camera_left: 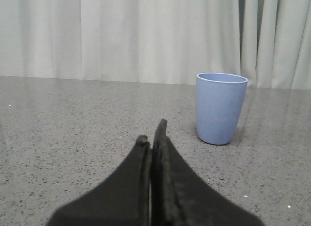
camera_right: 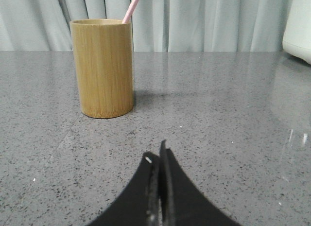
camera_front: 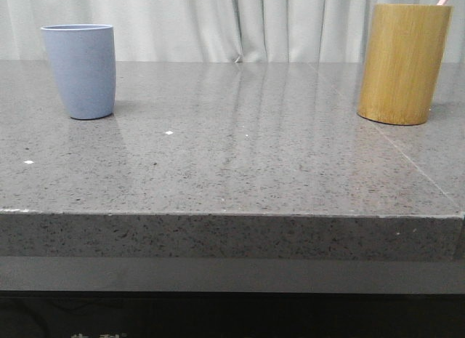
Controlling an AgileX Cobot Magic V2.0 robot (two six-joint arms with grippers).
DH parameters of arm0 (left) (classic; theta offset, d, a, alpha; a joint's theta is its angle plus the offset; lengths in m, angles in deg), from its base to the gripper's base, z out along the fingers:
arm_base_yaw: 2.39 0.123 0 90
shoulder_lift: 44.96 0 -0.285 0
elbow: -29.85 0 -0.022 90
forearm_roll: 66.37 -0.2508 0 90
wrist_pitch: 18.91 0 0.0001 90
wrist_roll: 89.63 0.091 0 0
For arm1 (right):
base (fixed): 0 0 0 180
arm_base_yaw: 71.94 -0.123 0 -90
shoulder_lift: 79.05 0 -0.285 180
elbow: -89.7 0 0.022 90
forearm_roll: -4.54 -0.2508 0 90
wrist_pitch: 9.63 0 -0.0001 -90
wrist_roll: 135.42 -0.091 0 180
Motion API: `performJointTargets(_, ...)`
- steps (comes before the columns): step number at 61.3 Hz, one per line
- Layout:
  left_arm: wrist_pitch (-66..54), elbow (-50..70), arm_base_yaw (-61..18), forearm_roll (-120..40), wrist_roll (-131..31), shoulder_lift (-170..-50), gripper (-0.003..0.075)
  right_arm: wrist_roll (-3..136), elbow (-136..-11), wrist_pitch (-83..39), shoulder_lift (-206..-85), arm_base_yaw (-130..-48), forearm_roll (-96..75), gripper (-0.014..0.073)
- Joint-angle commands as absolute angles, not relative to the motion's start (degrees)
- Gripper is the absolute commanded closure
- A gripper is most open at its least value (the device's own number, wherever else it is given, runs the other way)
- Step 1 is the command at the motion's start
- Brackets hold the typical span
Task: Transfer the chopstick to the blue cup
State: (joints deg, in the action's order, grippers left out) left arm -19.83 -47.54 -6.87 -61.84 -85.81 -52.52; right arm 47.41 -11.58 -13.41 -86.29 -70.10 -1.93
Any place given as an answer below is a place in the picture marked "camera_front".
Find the bamboo wooden cylinder holder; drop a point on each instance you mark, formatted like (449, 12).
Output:
(402, 62)

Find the white pleated curtain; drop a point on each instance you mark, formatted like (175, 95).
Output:
(295, 31)

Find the blue plastic cup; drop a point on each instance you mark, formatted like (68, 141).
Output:
(83, 60)

